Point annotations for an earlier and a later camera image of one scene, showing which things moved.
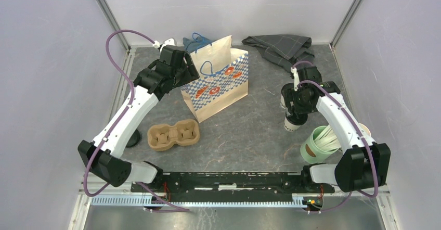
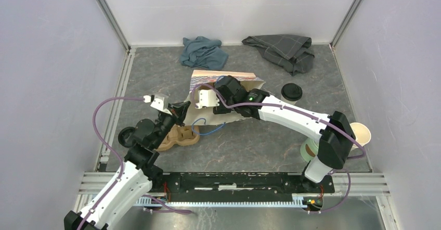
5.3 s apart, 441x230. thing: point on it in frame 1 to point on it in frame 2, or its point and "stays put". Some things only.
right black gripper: (290, 95) to (222, 109)
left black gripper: (191, 73) to (179, 111)
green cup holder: (311, 153) stays put
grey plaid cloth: (284, 50) stays put
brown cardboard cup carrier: (162, 136) stays put
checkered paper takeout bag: (223, 74) to (206, 79)
